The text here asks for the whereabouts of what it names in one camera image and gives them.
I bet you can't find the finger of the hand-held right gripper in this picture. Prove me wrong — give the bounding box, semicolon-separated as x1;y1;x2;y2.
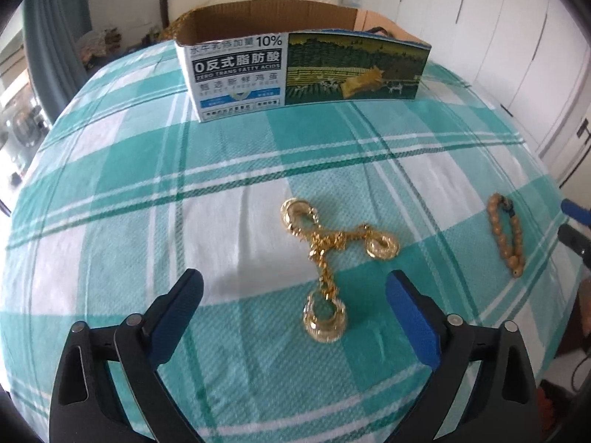
557;224;591;268
560;198;591;228

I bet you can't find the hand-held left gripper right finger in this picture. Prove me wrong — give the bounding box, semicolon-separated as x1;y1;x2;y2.
385;270;542;443

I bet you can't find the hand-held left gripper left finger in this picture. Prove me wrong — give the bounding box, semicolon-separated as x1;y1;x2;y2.
48;268;205;443

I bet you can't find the small wooden bead bracelet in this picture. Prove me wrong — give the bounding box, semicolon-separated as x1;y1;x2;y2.
487;192;527;279

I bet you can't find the gold chain jewelry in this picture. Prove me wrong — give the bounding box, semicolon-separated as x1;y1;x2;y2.
280;198;402;345

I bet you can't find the printed cardboard box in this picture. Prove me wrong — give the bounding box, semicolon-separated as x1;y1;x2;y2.
174;0;433;123

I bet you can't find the teal plaid bedsheet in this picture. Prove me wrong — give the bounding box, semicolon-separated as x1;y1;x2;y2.
0;39;585;443

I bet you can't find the white wardrobe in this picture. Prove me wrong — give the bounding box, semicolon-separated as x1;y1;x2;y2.
381;0;591;185

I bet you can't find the pile of clutter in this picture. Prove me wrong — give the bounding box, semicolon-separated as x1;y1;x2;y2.
76;28;123;72

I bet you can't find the yellow patterned pillow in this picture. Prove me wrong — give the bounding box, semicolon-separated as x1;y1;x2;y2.
159;9;197;41

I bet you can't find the blue-grey curtain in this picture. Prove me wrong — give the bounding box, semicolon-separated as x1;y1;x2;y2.
24;0;94;118

